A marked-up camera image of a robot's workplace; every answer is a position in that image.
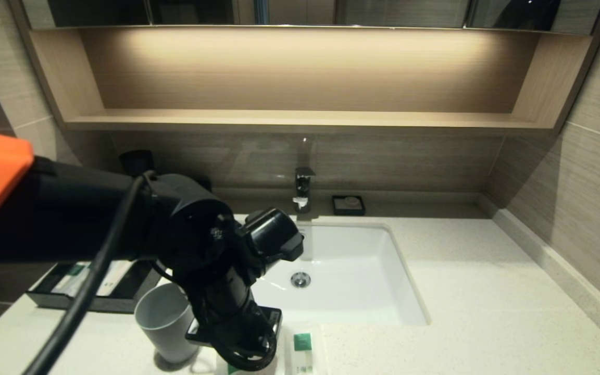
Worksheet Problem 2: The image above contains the white sachet green label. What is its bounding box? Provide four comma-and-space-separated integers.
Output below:
216, 356, 280, 375
285, 324, 328, 375

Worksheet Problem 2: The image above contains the grey plastic cup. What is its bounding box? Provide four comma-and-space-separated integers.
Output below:
134, 284, 199, 364

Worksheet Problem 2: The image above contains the dental kit packet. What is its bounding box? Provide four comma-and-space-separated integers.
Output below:
52, 263, 90, 297
97, 260, 134, 298

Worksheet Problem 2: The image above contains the white ceramic sink basin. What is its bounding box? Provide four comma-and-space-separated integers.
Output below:
251, 221, 430, 326

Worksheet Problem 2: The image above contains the chrome faucet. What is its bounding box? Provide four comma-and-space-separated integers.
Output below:
293, 167, 317, 213

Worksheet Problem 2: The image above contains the black soap dish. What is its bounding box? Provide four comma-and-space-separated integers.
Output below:
332, 195, 366, 216

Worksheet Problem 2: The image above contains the black cup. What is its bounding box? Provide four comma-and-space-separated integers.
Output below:
119, 150, 155, 176

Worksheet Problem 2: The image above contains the mirror cabinet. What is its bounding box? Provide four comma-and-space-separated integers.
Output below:
21, 0, 600, 36

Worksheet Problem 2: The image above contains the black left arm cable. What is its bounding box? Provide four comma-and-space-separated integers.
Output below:
21, 171, 156, 375

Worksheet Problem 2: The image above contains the wooden wall shelf niche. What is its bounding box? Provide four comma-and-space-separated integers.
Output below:
11, 25, 600, 137

